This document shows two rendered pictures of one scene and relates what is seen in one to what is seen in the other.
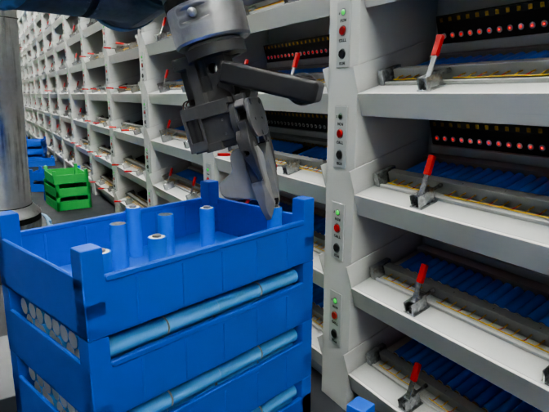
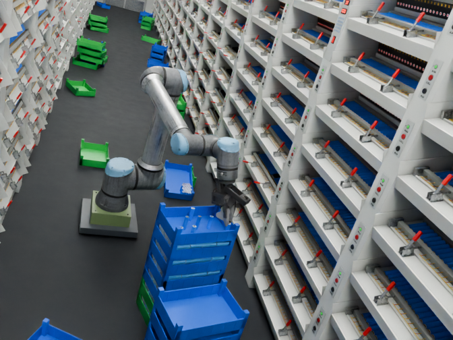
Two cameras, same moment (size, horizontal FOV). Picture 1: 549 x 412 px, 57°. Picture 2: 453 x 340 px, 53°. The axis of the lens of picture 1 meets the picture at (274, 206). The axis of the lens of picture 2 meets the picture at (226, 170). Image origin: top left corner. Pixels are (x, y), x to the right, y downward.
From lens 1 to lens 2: 1.40 m
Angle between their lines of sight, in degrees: 15
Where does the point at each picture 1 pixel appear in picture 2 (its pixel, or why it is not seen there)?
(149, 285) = (189, 237)
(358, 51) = (293, 166)
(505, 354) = (290, 289)
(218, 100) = (222, 194)
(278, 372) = (215, 265)
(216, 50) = (224, 183)
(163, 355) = (187, 251)
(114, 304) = (180, 239)
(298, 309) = (226, 251)
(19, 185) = (159, 157)
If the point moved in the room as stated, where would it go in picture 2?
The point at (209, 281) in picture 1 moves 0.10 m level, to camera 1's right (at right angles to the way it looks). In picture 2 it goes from (203, 239) to (224, 249)
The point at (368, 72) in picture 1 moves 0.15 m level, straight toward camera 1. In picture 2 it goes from (295, 173) to (284, 182)
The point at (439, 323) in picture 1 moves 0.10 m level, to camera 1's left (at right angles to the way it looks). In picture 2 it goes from (281, 271) to (261, 263)
